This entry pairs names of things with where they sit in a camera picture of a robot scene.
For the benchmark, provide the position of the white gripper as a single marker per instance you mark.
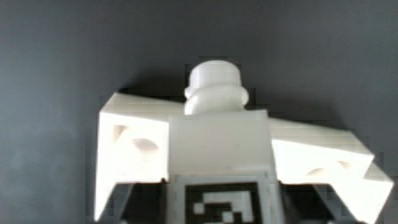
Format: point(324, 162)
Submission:
point(321, 157)

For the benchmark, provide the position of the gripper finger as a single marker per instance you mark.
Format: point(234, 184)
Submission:
point(314, 205)

